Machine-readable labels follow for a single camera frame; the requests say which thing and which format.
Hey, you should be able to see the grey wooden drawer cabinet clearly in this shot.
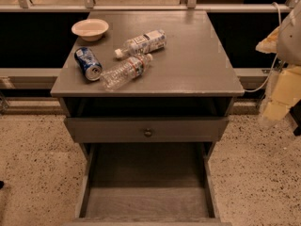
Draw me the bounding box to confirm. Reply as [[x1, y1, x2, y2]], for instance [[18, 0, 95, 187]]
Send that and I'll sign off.
[[50, 9, 246, 226]]

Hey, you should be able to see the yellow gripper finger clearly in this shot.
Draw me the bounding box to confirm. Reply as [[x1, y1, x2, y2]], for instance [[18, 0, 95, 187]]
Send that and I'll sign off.
[[256, 27, 279, 54], [262, 65, 301, 121]]

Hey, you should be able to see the white labelled plastic bottle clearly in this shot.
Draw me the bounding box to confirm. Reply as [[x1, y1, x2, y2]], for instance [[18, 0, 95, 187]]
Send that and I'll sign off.
[[115, 29, 166, 58]]

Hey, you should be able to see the round metal drawer knob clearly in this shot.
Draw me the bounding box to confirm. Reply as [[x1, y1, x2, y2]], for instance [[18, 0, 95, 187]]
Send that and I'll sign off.
[[144, 128, 152, 137]]

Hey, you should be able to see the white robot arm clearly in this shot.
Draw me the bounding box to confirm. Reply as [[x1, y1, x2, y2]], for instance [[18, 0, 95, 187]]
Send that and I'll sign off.
[[256, 2, 301, 121]]

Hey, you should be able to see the blue soda can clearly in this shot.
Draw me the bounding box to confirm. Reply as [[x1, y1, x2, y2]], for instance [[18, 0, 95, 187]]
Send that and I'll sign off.
[[74, 47, 103, 81]]

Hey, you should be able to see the clear plastic water bottle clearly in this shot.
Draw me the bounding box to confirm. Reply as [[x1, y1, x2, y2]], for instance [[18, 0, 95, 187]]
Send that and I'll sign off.
[[100, 54, 153, 90]]

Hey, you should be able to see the closed upper grey drawer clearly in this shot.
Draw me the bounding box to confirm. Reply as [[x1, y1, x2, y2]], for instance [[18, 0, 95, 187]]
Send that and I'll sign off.
[[65, 117, 229, 143]]

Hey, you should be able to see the open middle grey drawer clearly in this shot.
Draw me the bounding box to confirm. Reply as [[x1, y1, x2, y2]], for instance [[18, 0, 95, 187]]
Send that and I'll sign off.
[[62, 143, 232, 226]]

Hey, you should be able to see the white cable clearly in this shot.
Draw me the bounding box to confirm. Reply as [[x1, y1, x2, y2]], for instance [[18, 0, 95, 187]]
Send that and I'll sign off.
[[243, 1, 283, 93]]

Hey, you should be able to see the white paper bowl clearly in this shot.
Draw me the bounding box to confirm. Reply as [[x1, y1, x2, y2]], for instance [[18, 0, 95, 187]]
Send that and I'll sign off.
[[71, 19, 109, 41]]

